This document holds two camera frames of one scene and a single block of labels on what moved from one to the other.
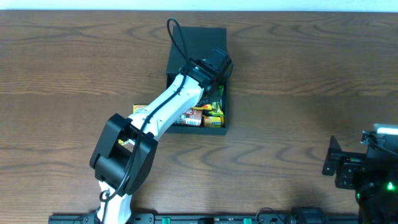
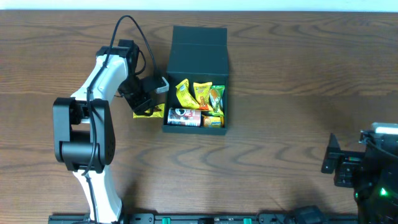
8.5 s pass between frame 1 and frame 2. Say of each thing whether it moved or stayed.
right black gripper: stayed
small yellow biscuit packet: stayed
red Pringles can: stayed
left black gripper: moved
